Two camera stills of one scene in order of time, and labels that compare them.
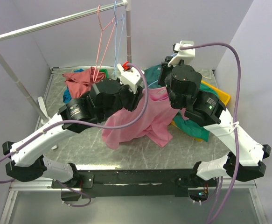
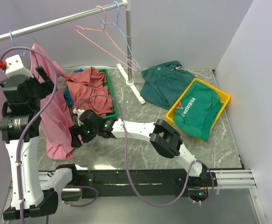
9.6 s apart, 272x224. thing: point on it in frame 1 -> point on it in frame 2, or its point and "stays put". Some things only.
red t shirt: [79, 83] stays put
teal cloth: [67, 96] stays put
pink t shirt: [155, 124] -> [60, 143]
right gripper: [164, 68] -> [75, 131]
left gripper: [134, 98] -> [45, 87]
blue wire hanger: [156, 81] -> [12, 39]
